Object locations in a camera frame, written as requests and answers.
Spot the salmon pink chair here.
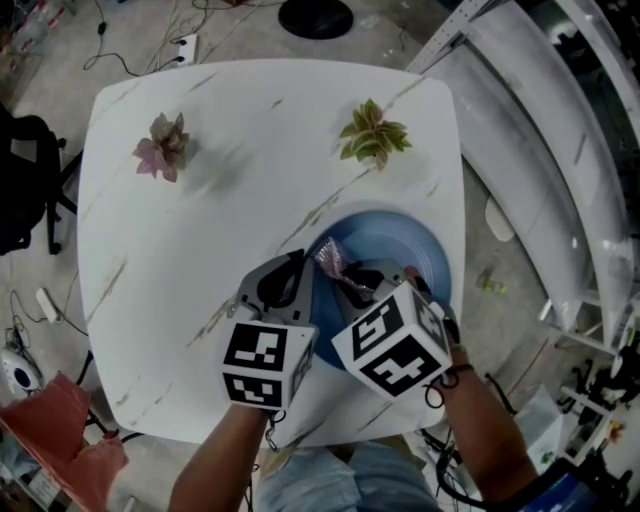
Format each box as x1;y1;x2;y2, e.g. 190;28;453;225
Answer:
0;372;130;512

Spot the black office chair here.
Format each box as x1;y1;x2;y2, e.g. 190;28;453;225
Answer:
0;102;84;256

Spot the small green yellow toy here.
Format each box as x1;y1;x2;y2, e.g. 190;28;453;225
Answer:
474;269;507;295

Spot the white power strip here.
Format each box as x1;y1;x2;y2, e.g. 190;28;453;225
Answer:
34;287;61;325
174;33;199;65

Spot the person's right hand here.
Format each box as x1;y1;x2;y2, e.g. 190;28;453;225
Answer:
404;267;460;349

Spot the small pink potted plant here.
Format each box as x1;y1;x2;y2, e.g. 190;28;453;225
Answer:
131;112;192;184

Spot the white device with blue dial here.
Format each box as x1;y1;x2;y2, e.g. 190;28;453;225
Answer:
0;347;44;396

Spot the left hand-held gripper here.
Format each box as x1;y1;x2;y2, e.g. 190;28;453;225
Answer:
221;248;321;412

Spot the white metal shelf rack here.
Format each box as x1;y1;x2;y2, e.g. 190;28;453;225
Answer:
404;0;640;351

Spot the large blue plate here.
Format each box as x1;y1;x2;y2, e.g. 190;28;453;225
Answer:
305;209;454;372

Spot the small green potted plant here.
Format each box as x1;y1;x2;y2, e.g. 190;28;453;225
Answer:
338;97;414;173

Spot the person's right forearm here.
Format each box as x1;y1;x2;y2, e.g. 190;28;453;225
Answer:
439;344;540;504

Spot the person's light blue clothing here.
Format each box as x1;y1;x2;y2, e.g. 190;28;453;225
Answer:
257;439;441;512

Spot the black cable bundle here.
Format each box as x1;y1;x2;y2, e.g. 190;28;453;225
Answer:
419;427;491;506

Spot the black lanyard cord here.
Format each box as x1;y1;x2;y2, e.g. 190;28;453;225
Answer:
423;372;461;410
262;409;289;454

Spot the person's left forearm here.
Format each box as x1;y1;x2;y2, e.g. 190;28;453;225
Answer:
169;402;274;512

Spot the black tablet with blue screen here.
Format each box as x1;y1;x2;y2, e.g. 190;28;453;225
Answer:
514;457;631;512

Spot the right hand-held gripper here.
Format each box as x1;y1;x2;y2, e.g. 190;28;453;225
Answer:
332;258;454;401

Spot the black metal stand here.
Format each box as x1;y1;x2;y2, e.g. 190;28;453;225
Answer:
482;372;519;416

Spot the white oval lid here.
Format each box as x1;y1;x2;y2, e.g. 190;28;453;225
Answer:
483;194;516;242

